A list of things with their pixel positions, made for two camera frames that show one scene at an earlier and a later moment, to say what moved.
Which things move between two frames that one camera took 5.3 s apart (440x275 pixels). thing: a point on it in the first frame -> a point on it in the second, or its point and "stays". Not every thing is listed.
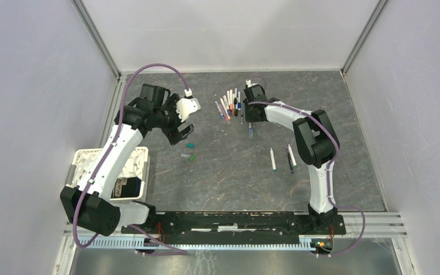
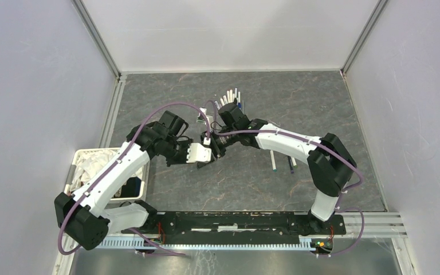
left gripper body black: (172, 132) -> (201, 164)
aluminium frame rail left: (94, 33) stays
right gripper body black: (249, 115) -> (219, 142)
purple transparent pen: (290, 160) stays
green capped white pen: (291, 154) stays
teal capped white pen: (273, 160) stays
